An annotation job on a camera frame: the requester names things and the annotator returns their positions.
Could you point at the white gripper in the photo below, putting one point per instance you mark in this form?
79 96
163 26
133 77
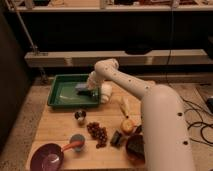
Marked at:
93 80

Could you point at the blue green sponge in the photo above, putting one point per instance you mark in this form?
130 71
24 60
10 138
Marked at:
82 89

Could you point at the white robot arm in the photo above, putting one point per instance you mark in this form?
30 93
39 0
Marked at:
166 140

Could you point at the green plastic tray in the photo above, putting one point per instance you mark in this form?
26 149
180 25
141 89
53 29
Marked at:
63 93

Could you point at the small metal cup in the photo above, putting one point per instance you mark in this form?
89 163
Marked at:
80 116

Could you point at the brown grape bunch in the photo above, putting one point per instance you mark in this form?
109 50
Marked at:
98 133

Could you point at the yellow toy fruit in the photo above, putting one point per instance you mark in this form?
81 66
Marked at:
127 126

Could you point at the wooden table board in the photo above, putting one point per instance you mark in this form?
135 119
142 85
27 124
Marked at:
57 126

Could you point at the small dark green block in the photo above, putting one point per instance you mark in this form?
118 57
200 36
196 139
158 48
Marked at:
116 139

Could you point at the dark brown bowl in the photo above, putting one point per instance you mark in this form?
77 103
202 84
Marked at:
135 149

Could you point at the purple bowl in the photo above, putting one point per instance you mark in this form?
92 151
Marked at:
48 157

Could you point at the white shelf beam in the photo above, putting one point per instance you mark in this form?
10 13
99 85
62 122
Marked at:
89 58

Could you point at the teal cup orange handle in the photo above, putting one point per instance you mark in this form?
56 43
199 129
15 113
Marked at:
76 143

